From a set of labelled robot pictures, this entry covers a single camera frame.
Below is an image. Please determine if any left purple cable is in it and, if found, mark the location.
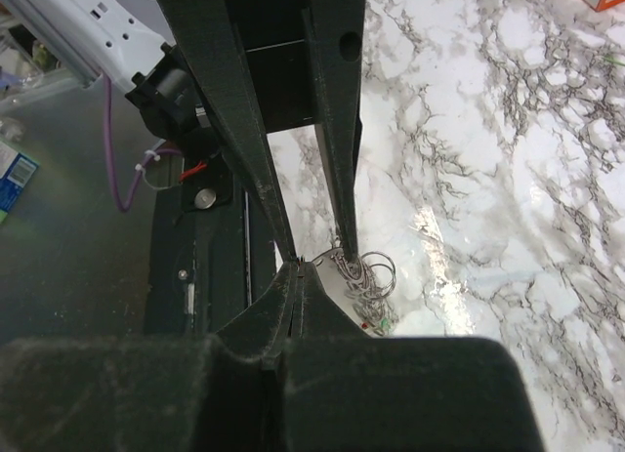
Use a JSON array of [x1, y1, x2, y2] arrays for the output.
[[100, 73, 185, 213]]

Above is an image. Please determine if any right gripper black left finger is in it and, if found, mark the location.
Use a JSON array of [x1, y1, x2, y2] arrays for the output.
[[0, 262, 299, 452]]

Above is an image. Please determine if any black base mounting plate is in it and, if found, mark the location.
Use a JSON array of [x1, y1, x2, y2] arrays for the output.
[[144, 151, 276, 336]]

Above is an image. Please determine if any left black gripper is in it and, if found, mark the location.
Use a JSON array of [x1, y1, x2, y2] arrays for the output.
[[157, 0, 365, 263]]

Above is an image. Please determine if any green tagged key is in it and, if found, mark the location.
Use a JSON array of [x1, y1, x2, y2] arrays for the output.
[[373, 318, 394, 337]]

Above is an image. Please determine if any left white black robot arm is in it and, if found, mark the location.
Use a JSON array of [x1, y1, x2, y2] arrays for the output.
[[1, 0, 365, 263]]

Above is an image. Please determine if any red white keyring carabiner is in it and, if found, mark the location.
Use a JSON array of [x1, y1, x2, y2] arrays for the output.
[[312, 247, 398, 338]]

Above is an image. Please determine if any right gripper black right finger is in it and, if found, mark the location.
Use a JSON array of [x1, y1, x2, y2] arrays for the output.
[[272, 264, 546, 452]]

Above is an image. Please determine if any blue product box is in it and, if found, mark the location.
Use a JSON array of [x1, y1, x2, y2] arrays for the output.
[[0, 141, 39, 223]]

